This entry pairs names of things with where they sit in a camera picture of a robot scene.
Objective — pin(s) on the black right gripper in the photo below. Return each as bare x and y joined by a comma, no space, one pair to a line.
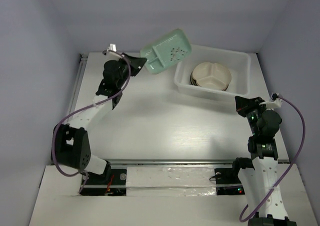
243,104

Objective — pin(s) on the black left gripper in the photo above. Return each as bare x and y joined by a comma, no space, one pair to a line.
136,63

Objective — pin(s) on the light green rectangular dish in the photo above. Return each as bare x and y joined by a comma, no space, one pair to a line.
167,51

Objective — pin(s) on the cream divided dish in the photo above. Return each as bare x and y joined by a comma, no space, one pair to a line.
212,75

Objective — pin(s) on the beige bird painted plate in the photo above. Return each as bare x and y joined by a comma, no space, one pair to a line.
192,80

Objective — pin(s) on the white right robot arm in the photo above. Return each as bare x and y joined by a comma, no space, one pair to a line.
258,174

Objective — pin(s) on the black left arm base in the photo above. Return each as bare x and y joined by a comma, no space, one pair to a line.
113,185

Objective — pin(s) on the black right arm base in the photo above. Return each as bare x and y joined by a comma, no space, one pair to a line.
226,179

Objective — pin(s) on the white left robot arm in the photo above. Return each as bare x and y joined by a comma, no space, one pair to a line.
70,141

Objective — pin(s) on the white plastic bin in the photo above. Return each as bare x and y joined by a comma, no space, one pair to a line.
238,64

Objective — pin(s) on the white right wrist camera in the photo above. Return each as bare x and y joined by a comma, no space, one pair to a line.
274,102

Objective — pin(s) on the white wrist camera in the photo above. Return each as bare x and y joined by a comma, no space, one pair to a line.
111,49
274,102

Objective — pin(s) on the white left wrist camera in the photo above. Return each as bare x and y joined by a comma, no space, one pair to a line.
111,49

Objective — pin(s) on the aluminium frame rail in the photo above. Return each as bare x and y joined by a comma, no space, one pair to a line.
68,80

